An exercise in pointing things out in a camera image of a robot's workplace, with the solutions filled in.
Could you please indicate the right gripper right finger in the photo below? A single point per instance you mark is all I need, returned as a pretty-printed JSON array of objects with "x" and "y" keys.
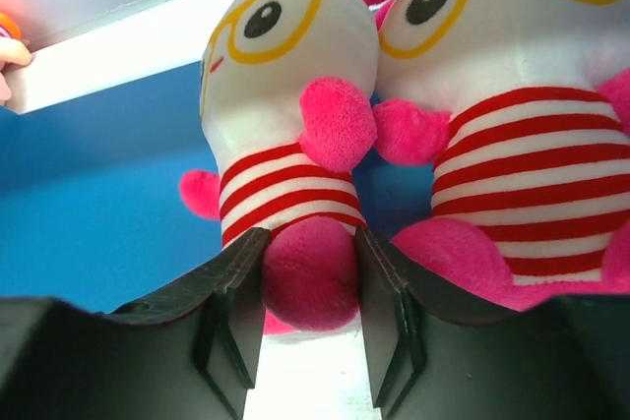
[{"x": 395, "y": 294}]

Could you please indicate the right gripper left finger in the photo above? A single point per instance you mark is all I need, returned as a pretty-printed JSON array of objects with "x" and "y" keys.
[{"x": 223, "y": 295}]

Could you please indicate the pink plush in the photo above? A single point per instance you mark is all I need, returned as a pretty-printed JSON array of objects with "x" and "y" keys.
[{"x": 285, "y": 108}]

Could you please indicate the white plush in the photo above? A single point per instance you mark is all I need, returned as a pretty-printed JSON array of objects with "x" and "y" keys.
[{"x": 517, "y": 106}]

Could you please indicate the blue and yellow toy shelf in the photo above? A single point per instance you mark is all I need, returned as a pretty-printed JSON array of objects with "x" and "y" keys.
[{"x": 91, "y": 211}]

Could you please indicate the black-haired doll, centre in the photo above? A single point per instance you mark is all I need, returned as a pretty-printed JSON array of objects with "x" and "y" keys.
[{"x": 14, "y": 51}]

